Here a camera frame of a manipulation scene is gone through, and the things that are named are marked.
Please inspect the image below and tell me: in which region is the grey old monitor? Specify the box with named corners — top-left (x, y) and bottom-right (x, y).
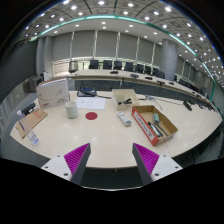
top-left (27, 75), bottom-right (45, 94)

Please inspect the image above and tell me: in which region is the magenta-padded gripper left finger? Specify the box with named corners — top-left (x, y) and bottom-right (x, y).
top-left (40, 142), bottom-right (92, 186)

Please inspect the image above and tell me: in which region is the black marker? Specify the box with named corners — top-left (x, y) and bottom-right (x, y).
top-left (117, 97), bottom-right (133, 106)

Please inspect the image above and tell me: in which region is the red-sided open cardboard box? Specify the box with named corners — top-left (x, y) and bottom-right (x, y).
top-left (131, 105), bottom-right (179, 147)

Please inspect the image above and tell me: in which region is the flat round red coaster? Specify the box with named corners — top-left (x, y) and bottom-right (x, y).
top-left (85, 111), bottom-right (99, 121)

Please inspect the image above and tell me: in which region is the black tabletop microphone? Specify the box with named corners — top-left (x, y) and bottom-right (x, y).
top-left (182, 100), bottom-right (194, 112)

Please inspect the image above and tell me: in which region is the group of ceiling lights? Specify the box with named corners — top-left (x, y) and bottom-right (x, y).
top-left (23, 0), bottom-right (224, 79)

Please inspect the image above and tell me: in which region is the brown cardboard sheet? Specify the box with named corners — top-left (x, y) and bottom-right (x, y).
top-left (14, 108), bottom-right (49, 140)

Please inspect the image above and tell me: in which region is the white printed paper sheet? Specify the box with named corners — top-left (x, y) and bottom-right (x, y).
top-left (75, 96), bottom-right (107, 111)

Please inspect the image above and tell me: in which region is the black power strip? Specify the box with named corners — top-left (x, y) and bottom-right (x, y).
top-left (20, 102), bottom-right (37, 116)

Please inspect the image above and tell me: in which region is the white copy paper box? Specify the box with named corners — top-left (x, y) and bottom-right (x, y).
top-left (35, 77), bottom-right (71, 110)

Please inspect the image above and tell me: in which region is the group of black office chairs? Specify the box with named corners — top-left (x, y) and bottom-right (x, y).
top-left (88, 59), bottom-right (201, 91)

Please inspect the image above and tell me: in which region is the black pen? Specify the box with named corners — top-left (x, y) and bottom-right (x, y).
top-left (147, 121), bottom-right (164, 139)

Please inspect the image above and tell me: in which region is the long curved conference desk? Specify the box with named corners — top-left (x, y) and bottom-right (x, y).
top-left (68, 68), bottom-right (216, 111)

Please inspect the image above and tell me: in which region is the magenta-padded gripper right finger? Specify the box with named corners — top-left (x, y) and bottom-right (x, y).
top-left (131, 142), bottom-right (184, 186)

